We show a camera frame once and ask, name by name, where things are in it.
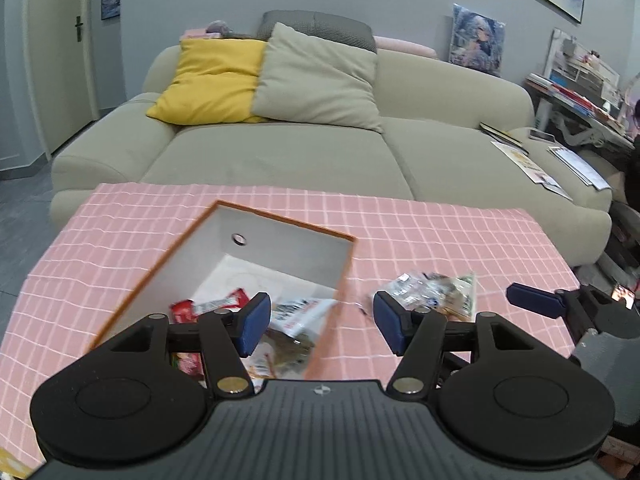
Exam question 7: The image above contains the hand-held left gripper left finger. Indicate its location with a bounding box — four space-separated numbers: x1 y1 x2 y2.
100 291 273 398

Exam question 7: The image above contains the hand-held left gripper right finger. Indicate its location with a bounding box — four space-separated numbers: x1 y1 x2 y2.
372 291 546 398

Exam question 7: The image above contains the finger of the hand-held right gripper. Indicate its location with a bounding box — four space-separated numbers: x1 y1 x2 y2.
506 282 592 341

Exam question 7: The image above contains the red snack packet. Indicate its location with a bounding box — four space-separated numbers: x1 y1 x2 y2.
170 287 251 323

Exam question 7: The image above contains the white stick snack packet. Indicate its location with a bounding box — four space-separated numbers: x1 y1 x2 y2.
270 299 338 336

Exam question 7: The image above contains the orange storage box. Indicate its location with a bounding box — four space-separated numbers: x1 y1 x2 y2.
87 200 358 381

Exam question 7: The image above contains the clear packet of white balls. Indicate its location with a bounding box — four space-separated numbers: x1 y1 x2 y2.
375 273 441 311

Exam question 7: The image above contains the clear packet of nuts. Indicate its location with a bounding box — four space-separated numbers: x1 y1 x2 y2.
442 274 477 321

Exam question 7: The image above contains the pink checked tablecloth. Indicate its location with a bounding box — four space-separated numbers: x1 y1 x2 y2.
0 182 583 466

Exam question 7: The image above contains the open magazine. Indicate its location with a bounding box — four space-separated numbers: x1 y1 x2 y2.
490 140 573 201

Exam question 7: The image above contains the dark-edged booklet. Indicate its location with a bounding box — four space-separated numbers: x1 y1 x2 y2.
479 121 531 153

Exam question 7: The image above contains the beige sofa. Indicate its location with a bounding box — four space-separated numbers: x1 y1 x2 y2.
50 35 613 268

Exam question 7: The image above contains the white desk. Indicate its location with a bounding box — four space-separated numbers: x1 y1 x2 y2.
522 72 640 153

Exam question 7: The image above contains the white desk organizer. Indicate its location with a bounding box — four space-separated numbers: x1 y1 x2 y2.
547 28 621 107

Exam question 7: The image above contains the yellow pillow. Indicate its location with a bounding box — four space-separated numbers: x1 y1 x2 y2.
146 39 268 126

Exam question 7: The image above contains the beige pillow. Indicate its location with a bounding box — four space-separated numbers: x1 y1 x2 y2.
250 22 385 134

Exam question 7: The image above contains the pink cushion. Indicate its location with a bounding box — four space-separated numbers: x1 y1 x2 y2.
374 36 436 59

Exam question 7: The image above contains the grey plush toy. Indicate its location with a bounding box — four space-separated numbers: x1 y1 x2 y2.
207 21 256 40

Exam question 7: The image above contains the grey checked pillow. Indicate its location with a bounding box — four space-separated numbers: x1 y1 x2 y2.
255 10 377 53

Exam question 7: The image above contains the white door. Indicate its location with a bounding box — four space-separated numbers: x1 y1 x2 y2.
25 0 101 156

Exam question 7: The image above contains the figure wall poster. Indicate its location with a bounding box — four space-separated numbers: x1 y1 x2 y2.
449 3 506 77

